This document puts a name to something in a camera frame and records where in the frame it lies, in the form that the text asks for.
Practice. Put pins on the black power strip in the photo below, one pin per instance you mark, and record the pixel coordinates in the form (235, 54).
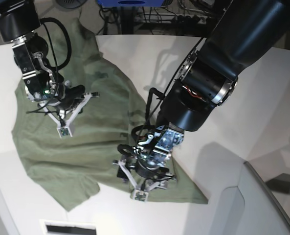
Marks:
(191, 19)

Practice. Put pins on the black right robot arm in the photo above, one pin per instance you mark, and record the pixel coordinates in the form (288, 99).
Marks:
(18, 21)

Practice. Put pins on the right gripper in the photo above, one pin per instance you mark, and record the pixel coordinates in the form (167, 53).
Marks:
(50, 88)

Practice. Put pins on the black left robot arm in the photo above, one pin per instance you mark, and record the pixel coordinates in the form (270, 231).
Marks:
(205, 80)

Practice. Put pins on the grey monitor edge panel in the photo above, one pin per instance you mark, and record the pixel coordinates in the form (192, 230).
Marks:
(263, 213)

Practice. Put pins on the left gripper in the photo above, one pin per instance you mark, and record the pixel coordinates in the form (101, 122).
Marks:
(150, 165)

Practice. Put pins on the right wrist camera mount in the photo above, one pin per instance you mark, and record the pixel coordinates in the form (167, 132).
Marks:
(64, 117)

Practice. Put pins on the green t-shirt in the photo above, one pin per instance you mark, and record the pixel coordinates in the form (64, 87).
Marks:
(71, 169)

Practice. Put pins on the blue bin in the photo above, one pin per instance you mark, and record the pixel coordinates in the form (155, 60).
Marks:
(130, 3)

